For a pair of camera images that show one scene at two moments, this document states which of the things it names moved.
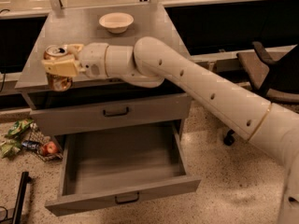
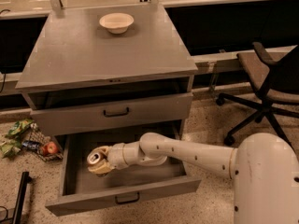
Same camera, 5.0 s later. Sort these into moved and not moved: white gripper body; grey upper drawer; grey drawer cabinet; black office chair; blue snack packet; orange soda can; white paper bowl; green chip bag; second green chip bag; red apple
Moved: orange soda can; white gripper body
Not moved: white paper bowl; black office chair; grey upper drawer; grey drawer cabinet; blue snack packet; green chip bag; second green chip bag; red apple
